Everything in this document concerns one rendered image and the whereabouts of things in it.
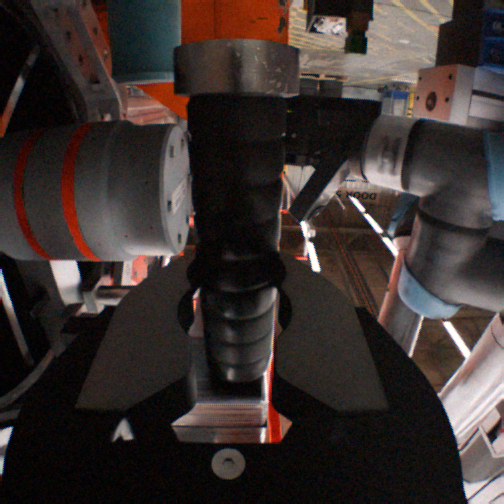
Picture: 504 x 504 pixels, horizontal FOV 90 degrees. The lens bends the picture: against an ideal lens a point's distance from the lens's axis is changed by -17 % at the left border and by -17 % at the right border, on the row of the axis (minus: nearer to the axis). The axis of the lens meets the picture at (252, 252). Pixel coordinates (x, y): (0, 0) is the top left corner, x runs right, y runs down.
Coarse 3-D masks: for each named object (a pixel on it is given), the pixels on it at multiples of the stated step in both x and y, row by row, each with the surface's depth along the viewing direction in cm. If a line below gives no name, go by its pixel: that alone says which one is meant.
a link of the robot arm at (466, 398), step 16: (496, 320) 29; (496, 336) 29; (480, 352) 31; (496, 352) 29; (464, 368) 35; (480, 368) 31; (496, 368) 29; (448, 384) 39; (464, 384) 34; (480, 384) 31; (496, 384) 30; (448, 400) 38; (464, 400) 35; (480, 400) 32; (496, 400) 31; (448, 416) 38; (464, 416) 36; (480, 416) 35; (464, 432) 39
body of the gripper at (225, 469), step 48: (144, 432) 5; (288, 432) 6; (48, 480) 4; (96, 480) 4; (144, 480) 4; (192, 480) 4; (240, 480) 4; (288, 480) 4; (336, 480) 4; (384, 480) 4
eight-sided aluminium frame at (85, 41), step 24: (48, 0) 27; (72, 0) 27; (48, 24) 30; (72, 24) 31; (96, 24) 34; (72, 48) 35; (96, 48) 35; (72, 72) 38; (96, 72) 39; (96, 96) 43; (120, 96) 44; (96, 120) 46; (96, 264) 50; (120, 264) 50; (0, 408) 25; (0, 432) 19; (0, 456) 18
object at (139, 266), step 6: (138, 258) 57; (144, 258) 61; (114, 264) 54; (132, 264) 54; (138, 264) 57; (144, 264) 61; (132, 270) 54; (138, 270) 57; (144, 270) 61; (132, 276) 54; (138, 276) 57; (144, 276) 61; (132, 282) 56; (138, 282) 57
